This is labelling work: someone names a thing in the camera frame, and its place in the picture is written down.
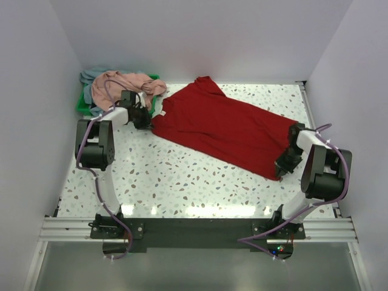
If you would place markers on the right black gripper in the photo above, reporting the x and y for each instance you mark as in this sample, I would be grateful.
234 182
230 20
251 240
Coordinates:
282 168

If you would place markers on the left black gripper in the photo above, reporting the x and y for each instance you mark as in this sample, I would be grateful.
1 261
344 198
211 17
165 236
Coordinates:
146 124

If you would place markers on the red t shirt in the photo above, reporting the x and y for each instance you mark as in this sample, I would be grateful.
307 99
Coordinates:
201 117

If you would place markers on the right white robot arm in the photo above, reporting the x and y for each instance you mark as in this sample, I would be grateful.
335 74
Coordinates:
325 177

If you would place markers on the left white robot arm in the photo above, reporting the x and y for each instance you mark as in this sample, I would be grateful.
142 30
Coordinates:
95 146

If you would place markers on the pink t shirt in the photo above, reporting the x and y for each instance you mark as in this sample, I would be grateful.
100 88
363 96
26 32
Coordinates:
107 88

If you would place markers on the green plastic bin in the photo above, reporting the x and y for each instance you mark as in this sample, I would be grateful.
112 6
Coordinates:
83 106

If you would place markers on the light blue t shirt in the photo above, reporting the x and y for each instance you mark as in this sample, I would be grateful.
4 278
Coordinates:
87 77

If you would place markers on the aluminium frame rail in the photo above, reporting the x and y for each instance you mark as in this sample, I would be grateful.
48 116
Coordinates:
324 225

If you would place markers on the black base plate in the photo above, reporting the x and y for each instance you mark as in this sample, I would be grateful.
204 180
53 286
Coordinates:
140 234

